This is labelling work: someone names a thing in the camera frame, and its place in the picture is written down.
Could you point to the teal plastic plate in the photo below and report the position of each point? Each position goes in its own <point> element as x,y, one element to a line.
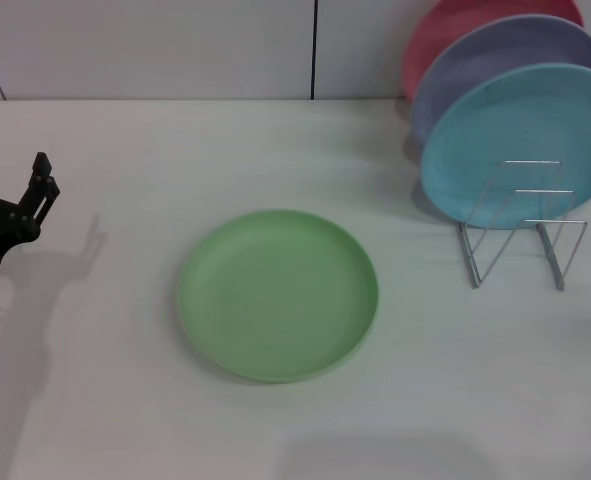
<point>500,125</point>

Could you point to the purple plastic plate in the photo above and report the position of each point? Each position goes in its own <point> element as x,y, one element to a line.
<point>500,50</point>

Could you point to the green plastic plate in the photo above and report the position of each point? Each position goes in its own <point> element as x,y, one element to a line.
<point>275,300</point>

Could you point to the red plastic plate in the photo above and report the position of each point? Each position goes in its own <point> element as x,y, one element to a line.
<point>440,35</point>

